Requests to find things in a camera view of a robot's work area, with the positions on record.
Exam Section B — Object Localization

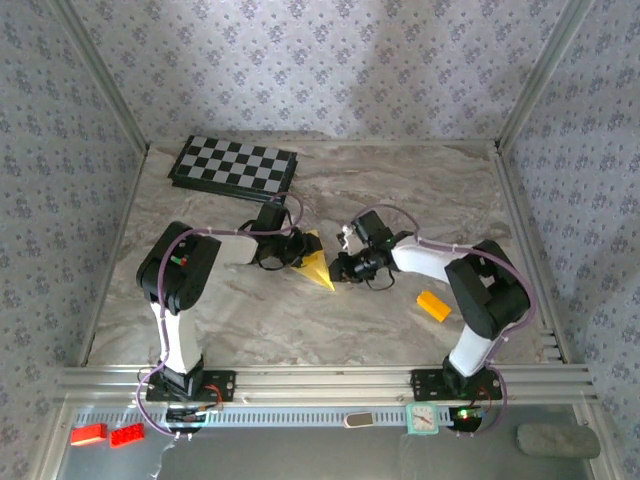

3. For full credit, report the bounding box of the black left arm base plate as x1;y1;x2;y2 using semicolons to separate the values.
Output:
145;369;237;404

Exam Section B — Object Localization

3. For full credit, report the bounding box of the black controller board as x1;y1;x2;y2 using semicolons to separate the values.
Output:
447;405;486;432
164;407;207;432

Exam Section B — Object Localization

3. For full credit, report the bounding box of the black and white chessboard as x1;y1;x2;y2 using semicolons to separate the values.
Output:
167;134;299;207

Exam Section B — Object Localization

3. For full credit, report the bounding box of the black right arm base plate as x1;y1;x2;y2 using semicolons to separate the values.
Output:
410;368;504;401

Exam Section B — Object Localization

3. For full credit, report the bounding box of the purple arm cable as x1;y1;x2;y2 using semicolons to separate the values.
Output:
134;192;306;441
349;202;540;439

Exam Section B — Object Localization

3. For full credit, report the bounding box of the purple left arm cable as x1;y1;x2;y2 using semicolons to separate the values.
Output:
134;192;306;441

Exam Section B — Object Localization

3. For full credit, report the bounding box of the aluminium front rail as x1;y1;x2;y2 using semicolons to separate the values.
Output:
54;364;599;407

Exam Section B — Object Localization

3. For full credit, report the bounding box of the smooth red toy brick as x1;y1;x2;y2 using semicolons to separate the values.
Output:
69;423;109;447

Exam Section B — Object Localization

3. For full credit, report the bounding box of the orange rectangular block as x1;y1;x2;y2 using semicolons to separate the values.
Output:
416;289;453;324

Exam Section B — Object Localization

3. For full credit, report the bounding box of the yellow square paper sheet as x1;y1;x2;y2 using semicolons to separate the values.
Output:
292;228;337;293

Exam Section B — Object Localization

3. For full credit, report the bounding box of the aluminium side rail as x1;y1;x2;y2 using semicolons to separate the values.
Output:
492;142;571;364
77;144;151;366

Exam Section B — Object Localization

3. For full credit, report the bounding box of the slotted grey cable duct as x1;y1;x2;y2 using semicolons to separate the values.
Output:
69;404;484;429

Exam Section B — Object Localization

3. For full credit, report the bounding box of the small teal clock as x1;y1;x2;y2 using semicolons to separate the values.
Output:
404;401;441;437

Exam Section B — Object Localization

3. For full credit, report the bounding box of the studded red toy brick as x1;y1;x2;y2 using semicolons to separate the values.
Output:
108;422;146;449

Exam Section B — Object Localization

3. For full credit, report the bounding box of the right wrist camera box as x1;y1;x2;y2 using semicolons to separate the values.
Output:
339;224;362;254

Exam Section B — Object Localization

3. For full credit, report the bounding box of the aluminium frame post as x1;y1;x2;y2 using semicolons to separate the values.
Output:
49;0;151;156
494;0;596;151

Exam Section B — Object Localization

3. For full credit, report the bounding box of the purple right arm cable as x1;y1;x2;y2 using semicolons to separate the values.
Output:
349;202;540;439

